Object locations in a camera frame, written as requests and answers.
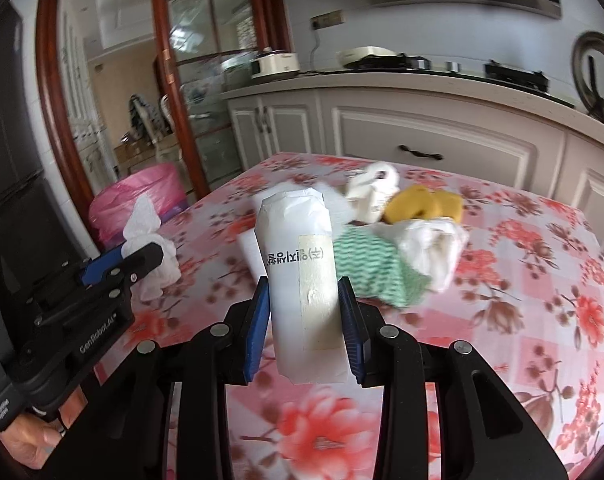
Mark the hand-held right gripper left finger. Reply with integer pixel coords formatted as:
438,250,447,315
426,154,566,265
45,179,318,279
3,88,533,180
42,276,271,480

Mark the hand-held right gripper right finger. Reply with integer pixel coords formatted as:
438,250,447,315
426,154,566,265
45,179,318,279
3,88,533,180
336,276,569,480

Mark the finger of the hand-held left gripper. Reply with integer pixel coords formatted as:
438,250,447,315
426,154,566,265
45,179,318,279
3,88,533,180
113,242,164,283
79,251,133,286

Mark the white tissue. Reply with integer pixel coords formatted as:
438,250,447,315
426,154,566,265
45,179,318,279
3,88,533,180
122,194,180,303

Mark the pink-lined waste bin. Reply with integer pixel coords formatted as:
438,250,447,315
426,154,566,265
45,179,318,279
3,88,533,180
88,162,188,251

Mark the white paper-wrapped package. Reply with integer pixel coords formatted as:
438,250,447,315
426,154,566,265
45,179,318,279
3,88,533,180
254,186,352,387

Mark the person's left hand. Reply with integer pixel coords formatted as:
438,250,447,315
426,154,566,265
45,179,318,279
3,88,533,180
0,389,89,471

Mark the green striped cloth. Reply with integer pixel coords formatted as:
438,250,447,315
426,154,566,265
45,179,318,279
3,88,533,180
333,225,430,309

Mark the white plastic bag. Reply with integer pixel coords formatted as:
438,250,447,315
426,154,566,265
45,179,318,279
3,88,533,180
372,216,470,293

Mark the pink floral tablecloth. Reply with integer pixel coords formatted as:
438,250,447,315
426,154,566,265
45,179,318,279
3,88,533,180
94,152,604,480

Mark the black refrigerator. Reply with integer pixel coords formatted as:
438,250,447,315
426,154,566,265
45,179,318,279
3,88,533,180
0,4,102,286

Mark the chair with clothes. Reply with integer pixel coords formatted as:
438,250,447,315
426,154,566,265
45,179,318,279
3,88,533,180
128,94,182,162

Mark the yellow sponge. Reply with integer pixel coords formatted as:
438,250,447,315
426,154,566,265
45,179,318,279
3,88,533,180
384,184,464,225

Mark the glass panel door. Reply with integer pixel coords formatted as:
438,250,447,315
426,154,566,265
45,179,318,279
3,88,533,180
150,0,263,202

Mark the white rice cooker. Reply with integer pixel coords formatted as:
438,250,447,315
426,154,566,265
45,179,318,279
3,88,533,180
249,48,302,80

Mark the white kitchen cabinet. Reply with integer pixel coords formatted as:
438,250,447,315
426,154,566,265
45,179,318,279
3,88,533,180
221,70,604,233

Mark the cream lidded pan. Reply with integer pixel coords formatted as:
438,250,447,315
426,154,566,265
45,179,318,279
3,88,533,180
336,47,399,68

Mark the black gas stove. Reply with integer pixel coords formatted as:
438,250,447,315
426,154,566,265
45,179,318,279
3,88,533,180
352,53,551,92

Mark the red wooden door frame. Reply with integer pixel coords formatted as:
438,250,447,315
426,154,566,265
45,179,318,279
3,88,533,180
35,0,101,247

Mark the black drawer handle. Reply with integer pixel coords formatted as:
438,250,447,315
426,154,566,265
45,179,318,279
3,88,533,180
399,144,443,160

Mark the wall socket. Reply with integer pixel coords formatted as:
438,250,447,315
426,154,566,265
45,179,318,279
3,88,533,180
310,10,346,29

